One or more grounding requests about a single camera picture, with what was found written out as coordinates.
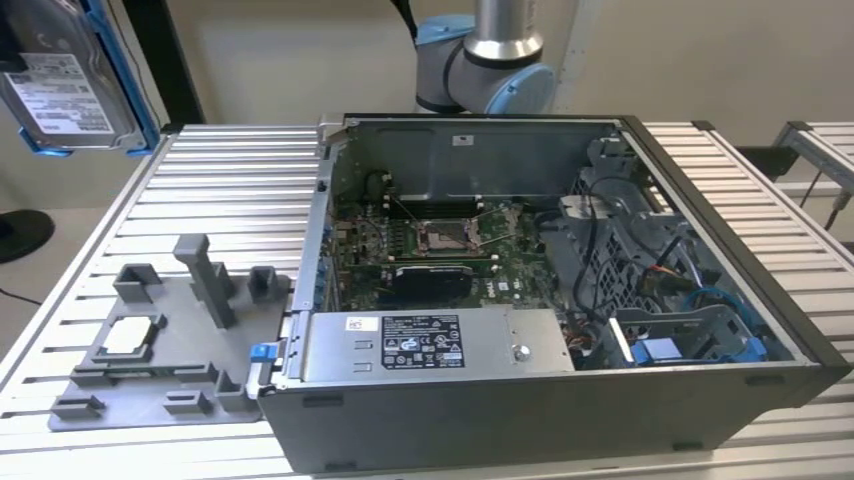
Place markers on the CPU socket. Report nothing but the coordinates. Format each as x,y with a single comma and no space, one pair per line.
443,235

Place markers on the black block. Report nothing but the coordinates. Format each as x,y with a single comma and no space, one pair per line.
767,162

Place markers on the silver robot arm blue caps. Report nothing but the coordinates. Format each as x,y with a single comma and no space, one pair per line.
496,30

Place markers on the black upright post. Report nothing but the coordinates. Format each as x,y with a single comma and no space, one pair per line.
173,65

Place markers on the grey disk bay cage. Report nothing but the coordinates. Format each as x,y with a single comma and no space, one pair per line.
620,280

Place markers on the blue case latch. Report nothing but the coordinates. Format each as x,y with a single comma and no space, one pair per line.
261,351

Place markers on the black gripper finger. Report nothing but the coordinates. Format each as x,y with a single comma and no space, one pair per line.
8,35

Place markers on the silver CPU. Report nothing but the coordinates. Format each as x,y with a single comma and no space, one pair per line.
128,335

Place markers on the black RAM slot bank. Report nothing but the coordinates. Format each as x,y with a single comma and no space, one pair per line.
434,202

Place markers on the dark grey PC case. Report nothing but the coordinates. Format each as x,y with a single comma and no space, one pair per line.
467,425

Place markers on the metal slat side table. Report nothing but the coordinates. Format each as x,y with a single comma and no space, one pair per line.
821,145

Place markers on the black round chair base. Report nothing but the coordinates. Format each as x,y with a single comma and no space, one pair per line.
23,235

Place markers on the silver power supply unit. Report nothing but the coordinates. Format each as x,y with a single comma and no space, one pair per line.
334,350

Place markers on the green motherboard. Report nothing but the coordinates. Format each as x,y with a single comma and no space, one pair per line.
514,260

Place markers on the hard disk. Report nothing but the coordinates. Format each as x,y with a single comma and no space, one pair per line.
73,100

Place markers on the grey parts rack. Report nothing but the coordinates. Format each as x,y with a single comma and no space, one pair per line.
180,340

